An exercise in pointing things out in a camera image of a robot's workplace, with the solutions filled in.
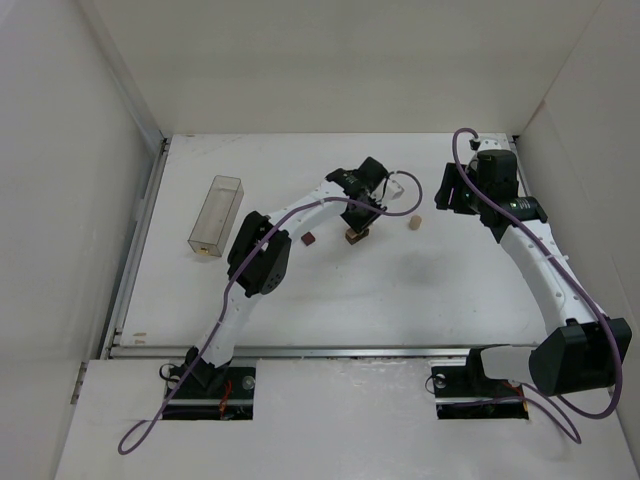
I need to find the dark brown L block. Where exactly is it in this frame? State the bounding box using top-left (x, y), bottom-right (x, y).
top-left (345, 230), bottom-right (369, 245)

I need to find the light wood cylinder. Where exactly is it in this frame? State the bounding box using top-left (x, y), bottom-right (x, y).
top-left (408, 215), bottom-right (422, 231)

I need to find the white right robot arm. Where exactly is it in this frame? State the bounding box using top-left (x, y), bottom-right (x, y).
top-left (435, 149), bottom-right (632, 396)

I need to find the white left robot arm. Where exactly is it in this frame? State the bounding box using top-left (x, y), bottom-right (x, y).
top-left (184, 157), bottom-right (404, 392)

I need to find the maroon wood cube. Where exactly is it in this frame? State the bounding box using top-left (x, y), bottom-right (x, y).
top-left (301, 232), bottom-right (316, 246)

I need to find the clear plastic box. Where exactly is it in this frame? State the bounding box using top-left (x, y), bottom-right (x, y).
top-left (188, 175), bottom-right (244, 257)

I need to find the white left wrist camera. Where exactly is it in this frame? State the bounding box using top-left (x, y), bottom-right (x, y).
top-left (383, 178), bottom-right (404, 202)

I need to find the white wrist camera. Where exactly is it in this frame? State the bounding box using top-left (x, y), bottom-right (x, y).
top-left (383, 178), bottom-right (404, 202)
top-left (469, 136), bottom-right (509, 152)

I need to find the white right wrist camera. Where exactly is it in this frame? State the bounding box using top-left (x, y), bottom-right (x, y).
top-left (469, 136), bottom-right (509, 152)

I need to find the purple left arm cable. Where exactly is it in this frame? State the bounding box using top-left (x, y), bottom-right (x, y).
top-left (117, 171), bottom-right (424, 457)

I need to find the aluminium frame rail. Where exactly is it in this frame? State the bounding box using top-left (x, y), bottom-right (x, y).
top-left (107, 342), bottom-right (584, 361)

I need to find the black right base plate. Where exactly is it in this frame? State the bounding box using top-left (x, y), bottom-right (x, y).
top-left (431, 365), bottom-right (523, 400)

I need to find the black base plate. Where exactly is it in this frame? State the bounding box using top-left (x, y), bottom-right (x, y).
top-left (169, 364), bottom-right (257, 407)
top-left (431, 365), bottom-right (523, 400)

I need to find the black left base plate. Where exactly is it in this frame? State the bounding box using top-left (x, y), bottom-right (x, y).
top-left (169, 364), bottom-right (257, 407)

